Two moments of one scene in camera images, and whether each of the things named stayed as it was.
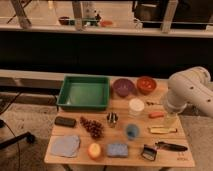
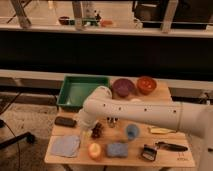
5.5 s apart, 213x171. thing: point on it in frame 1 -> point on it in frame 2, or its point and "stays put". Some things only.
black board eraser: [64, 121] stays put
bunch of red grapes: [94, 128] stays put
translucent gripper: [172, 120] -> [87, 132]
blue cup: [132, 130] stays put
